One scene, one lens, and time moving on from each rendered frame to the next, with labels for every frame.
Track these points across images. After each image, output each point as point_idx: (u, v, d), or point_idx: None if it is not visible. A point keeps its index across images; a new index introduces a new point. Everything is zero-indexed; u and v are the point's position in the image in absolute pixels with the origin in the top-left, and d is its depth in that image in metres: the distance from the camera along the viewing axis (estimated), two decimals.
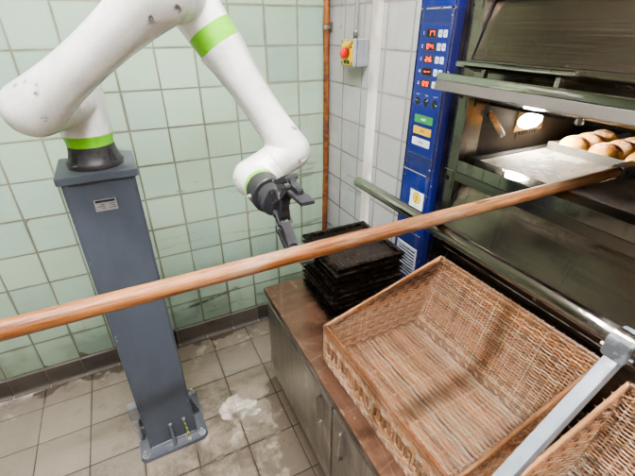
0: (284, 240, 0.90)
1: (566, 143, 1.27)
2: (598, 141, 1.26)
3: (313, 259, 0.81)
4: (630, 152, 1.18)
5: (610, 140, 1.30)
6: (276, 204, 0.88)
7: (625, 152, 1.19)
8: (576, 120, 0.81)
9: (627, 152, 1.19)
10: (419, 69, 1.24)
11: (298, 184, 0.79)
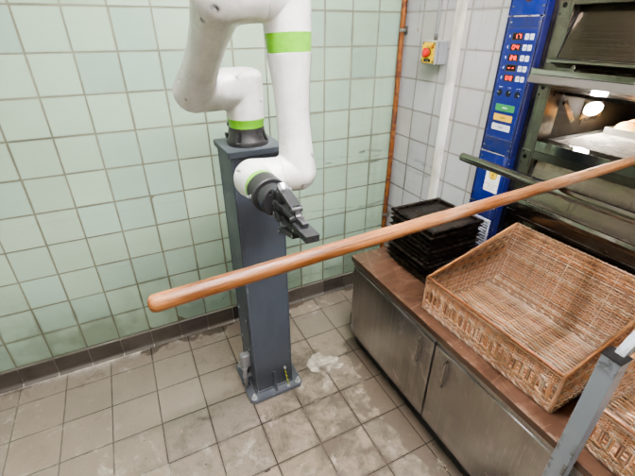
0: (287, 229, 0.87)
1: (621, 127, 1.52)
2: None
3: (318, 237, 0.76)
4: None
5: None
6: (276, 205, 0.88)
7: None
8: None
9: None
10: (503, 66, 1.50)
11: (302, 217, 0.80)
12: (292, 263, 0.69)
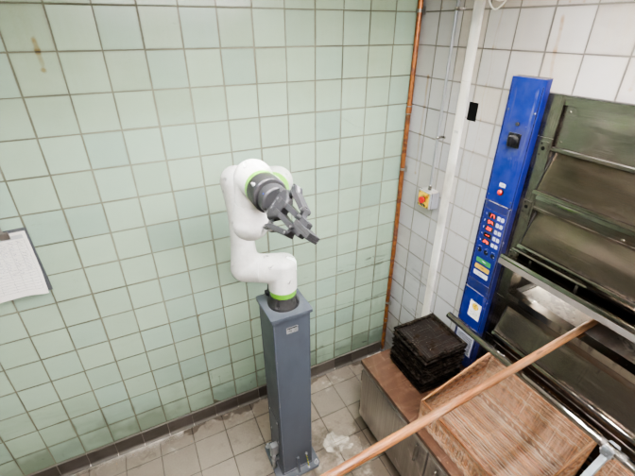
0: (278, 227, 0.85)
1: None
2: None
3: (317, 241, 0.77)
4: None
5: None
6: (279, 202, 0.88)
7: None
8: None
9: None
10: (482, 231, 1.91)
11: (307, 220, 0.81)
12: None
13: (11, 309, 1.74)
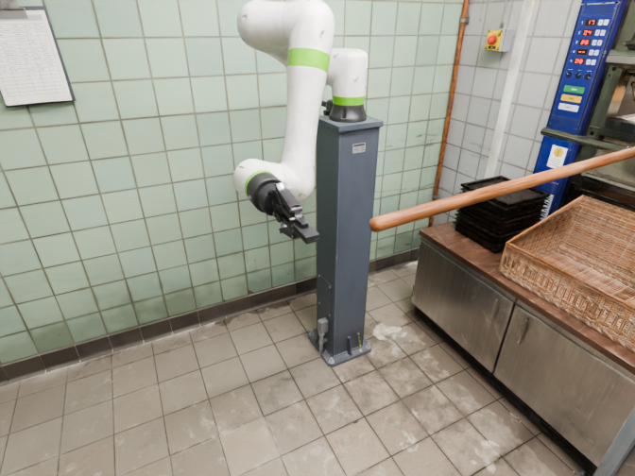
0: (287, 229, 0.87)
1: None
2: None
3: (318, 237, 0.76)
4: None
5: None
6: (275, 205, 0.88)
7: None
8: None
9: None
10: (574, 50, 1.64)
11: (302, 217, 0.80)
12: (467, 199, 0.83)
13: (27, 121, 1.47)
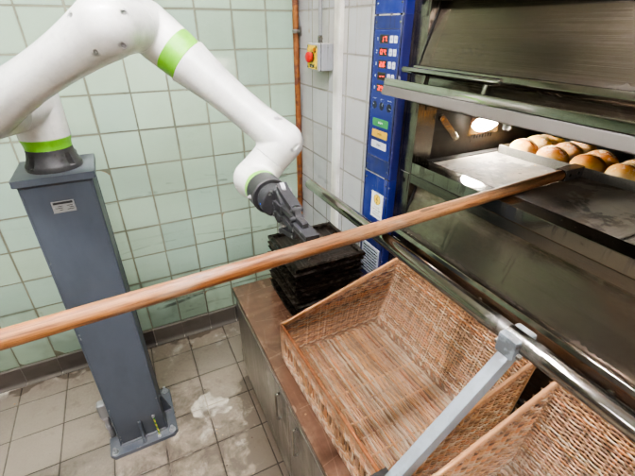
0: (287, 229, 0.87)
1: (515, 146, 1.29)
2: (546, 144, 1.30)
3: (318, 237, 0.76)
4: (574, 154, 1.22)
5: (557, 142, 1.33)
6: (276, 205, 0.88)
7: (570, 155, 1.22)
8: (504, 126, 0.84)
9: (573, 155, 1.22)
10: (375, 74, 1.27)
11: (302, 217, 0.80)
12: None
13: None
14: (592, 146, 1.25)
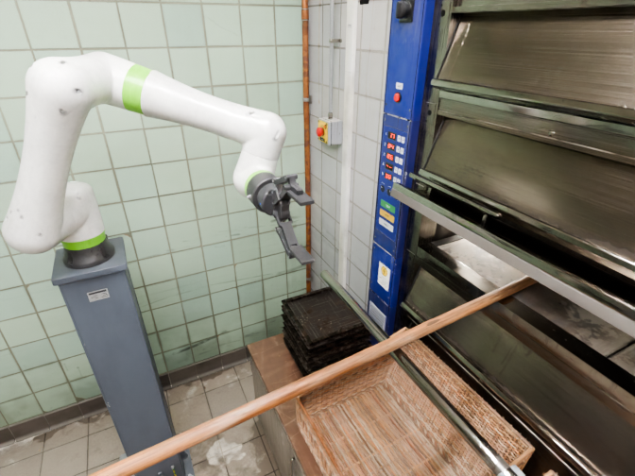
0: (284, 240, 0.90)
1: None
2: None
3: (313, 259, 0.81)
4: None
5: None
6: (276, 204, 0.88)
7: None
8: None
9: None
10: (383, 162, 1.37)
11: (298, 184, 0.79)
12: None
13: None
14: None
